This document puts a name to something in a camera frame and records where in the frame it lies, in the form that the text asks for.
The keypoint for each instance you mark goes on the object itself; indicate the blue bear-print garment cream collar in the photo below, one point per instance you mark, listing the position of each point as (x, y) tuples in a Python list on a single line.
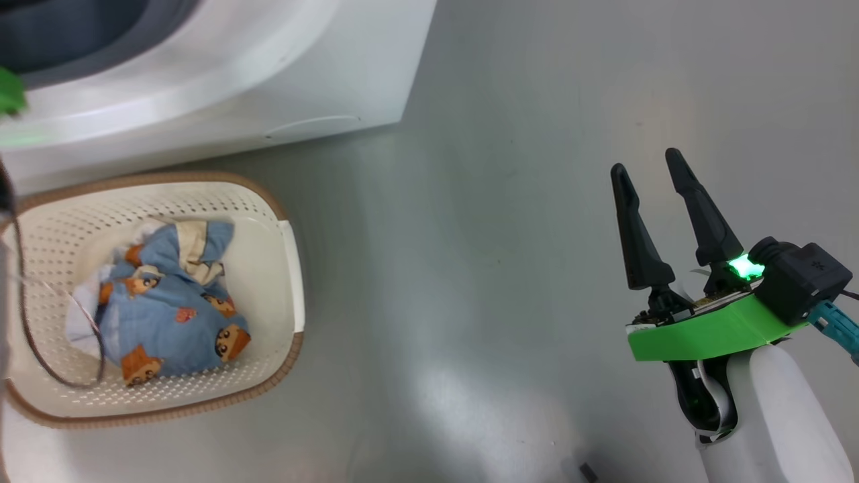
[(168, 302)]

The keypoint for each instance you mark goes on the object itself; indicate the small grey floor object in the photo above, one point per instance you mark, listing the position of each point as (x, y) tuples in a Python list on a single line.
[(588, 472)]

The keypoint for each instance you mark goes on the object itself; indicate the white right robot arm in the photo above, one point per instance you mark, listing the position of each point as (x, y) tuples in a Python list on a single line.
[(772, 416)]

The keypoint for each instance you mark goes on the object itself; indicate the round white drain filter cover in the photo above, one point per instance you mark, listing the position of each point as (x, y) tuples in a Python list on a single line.
[(315, 126)]

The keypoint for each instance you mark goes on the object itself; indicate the cream basket with brown rim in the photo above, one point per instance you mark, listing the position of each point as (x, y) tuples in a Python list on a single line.
[(268, 302)]

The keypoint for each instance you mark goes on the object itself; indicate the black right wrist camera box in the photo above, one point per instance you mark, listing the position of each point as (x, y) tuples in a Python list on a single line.
[(805, 275)]

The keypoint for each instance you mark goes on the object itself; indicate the white front-load washing machine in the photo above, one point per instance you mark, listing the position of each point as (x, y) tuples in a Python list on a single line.
[(268, 74)]

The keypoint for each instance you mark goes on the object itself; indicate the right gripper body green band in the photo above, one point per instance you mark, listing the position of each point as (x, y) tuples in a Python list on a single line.
[(711, 332)]

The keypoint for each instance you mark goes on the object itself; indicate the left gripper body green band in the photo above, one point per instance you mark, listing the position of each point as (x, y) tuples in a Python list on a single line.
[(10, 94)]

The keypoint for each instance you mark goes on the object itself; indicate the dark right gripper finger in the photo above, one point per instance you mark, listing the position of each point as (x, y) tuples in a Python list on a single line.
[(644, 248), (708, 228)]

